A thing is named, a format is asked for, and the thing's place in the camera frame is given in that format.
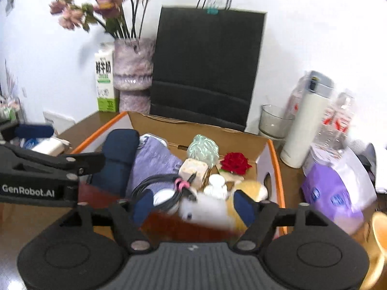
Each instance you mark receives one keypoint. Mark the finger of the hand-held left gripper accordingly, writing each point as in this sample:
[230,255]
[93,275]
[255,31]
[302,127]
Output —
[60,160]
[33,131]

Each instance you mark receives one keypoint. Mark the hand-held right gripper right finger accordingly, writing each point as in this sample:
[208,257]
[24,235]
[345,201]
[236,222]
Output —
[245,207]

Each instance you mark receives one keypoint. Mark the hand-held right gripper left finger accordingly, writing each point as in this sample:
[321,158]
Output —
[142,207]

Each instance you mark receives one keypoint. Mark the white round jar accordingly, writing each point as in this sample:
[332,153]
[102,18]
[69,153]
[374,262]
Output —
[161,198]

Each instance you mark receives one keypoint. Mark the white and yellow plush toy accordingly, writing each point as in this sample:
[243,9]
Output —
[208,211]

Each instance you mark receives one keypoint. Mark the purple cloth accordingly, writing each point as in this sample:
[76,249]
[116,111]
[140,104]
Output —
[154,160]

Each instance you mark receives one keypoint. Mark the navy blue pouch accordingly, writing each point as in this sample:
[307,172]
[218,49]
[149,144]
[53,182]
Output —
[116,154]

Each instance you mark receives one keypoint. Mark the orange cardboard box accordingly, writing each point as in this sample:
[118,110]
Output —
[196,133]

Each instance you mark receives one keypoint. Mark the blue white packet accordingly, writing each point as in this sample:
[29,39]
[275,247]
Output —
[29,144]

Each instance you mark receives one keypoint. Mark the wooden desk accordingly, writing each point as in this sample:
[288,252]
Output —
[27,222]

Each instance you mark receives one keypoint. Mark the red rose on card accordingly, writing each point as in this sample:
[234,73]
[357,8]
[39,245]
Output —
[235,161]

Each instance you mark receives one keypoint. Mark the white square box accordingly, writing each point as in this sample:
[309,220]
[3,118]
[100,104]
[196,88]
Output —
[193,169]

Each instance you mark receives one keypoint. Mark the pale green wrapped item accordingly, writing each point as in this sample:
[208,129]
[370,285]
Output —
[202,149]

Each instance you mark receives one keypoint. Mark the purple tissue pack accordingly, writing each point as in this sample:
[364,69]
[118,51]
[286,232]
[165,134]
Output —
[329,196]

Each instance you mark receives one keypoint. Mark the clear glass cup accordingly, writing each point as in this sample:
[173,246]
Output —
[273,123]

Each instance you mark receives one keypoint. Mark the green white milk carton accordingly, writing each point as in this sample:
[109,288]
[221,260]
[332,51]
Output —
[105,78]

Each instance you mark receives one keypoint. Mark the white thermos bottle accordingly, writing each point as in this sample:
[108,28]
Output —
[305,120]

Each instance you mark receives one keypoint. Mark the white plastic bag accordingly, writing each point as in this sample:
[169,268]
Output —
[353,169]

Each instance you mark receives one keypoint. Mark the pink marbled vase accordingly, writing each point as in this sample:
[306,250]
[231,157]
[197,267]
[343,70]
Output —
[133,66]

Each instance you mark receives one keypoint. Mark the clear plastic water bottle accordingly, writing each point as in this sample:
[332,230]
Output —
[335,123]

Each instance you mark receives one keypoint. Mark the yellow mug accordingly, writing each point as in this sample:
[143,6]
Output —
[379,247]

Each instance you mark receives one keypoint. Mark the black paper bag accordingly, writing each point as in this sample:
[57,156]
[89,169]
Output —
[205,66]

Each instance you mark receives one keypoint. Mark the dried pink roses bouquet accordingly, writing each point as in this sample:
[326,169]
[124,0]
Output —
[107,3]

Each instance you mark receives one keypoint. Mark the teal binder clip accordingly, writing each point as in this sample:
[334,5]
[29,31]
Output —
[212,10]

